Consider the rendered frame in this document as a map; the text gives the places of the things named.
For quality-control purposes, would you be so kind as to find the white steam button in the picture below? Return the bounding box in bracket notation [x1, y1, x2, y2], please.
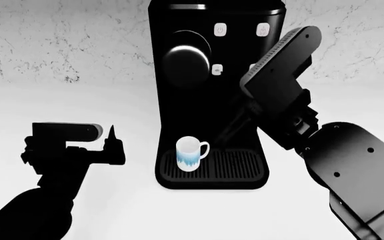
[255, 22, 271, 38]

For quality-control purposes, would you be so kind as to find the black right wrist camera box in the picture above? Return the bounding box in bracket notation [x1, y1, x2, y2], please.
[239, 25, 323, 109]

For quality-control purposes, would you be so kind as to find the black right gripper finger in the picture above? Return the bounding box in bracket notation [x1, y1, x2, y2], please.
[213, 94, 263, 146]

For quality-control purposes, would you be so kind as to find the black ribbed drip tray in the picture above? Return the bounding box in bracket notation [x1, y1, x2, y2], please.
[160, 148, 266, 181]

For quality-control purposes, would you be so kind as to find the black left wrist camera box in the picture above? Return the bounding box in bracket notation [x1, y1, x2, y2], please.
[31, 121, 104, 149]

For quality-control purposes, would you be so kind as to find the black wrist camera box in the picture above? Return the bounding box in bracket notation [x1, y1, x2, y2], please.
[239, 25, 323, 109]
[31, 121, 104, 149]

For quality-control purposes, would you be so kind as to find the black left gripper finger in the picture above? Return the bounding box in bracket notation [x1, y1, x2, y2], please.
[103, 124, 127, 166]

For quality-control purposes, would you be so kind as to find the white mug with blue pattern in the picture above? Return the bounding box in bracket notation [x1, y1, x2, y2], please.
[175, 135, 211, 172]

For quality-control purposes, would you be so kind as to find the black coffee machine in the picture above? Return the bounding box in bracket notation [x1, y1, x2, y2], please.
[147, 0, 287, 190]

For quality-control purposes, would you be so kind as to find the white power button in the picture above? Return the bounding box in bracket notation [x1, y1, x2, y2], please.
[213, 22, 228, 38]

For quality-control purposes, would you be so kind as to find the round black brew head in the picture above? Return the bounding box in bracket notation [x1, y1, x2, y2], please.
[162, 29, 213, 89]

